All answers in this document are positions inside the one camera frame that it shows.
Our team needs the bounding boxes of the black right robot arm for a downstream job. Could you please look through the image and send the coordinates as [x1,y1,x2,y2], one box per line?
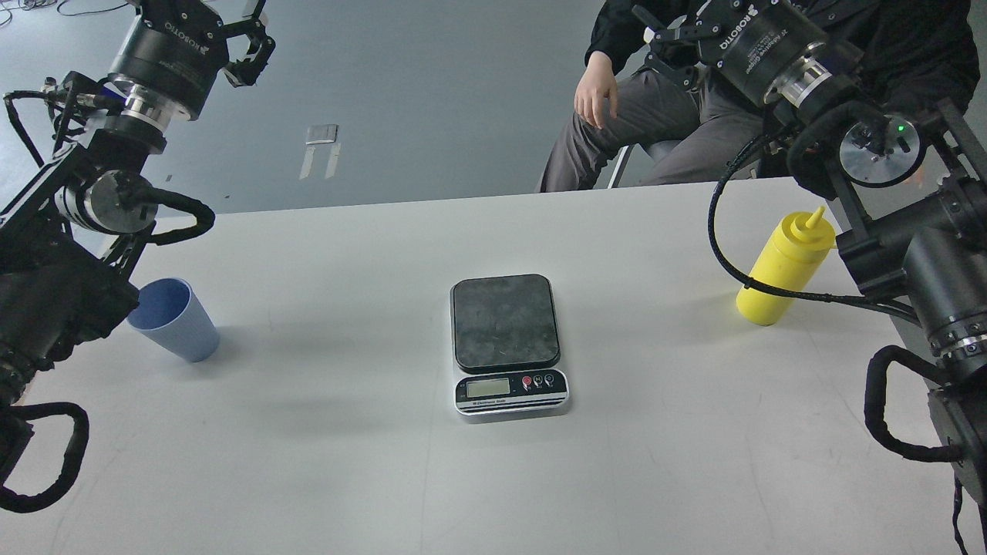
[632,1,986,512]

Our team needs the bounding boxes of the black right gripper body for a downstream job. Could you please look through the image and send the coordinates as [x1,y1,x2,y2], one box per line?
[696,1,828,106]

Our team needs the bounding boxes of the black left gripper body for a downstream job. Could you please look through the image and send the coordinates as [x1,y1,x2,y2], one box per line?
[108,1,229,122]

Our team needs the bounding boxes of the person's bare hand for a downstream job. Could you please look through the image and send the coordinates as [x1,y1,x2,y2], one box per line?
[572,52,619,130]

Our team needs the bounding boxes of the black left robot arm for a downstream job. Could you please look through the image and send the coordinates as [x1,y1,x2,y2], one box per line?
[1,1,275,513]

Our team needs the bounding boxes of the grey floor tape patch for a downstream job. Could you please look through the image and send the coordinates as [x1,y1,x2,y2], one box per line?
[299,123,342,180]

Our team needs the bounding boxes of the seated person in black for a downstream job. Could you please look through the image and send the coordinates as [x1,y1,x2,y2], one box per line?
[536,1,980,193]

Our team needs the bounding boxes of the yellow squeeze seasoning bottle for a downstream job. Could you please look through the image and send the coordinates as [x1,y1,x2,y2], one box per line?
[736,205,836,326]

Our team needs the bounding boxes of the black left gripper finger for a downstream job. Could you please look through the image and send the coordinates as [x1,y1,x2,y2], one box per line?
[223,0,276,87]

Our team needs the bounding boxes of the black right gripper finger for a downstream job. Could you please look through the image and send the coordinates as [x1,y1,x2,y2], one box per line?
[632,4,718,45]
[644,27,704,92]

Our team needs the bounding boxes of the black digital kitchen scale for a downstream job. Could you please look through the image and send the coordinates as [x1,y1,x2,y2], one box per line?
[449,274,571,422]

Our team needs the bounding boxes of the blue ribbed plastic cup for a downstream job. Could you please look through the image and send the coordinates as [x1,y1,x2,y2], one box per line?
[126,277,220,363]

